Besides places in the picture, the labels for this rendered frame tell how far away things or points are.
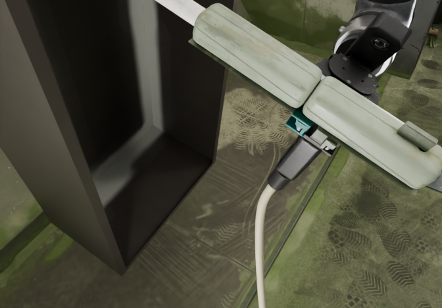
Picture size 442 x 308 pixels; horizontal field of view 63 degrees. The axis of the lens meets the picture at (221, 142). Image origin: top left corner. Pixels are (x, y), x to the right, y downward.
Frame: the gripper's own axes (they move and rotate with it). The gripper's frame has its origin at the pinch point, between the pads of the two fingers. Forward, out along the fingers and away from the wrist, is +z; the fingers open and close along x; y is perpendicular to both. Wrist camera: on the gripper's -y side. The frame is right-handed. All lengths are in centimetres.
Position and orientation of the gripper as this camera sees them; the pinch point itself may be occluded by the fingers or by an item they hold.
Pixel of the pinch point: (320, 128)
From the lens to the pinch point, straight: 43.7
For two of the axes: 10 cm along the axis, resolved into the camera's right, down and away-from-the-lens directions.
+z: -5.2, 6.3, -5.7
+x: -8.1, -5.8, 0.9
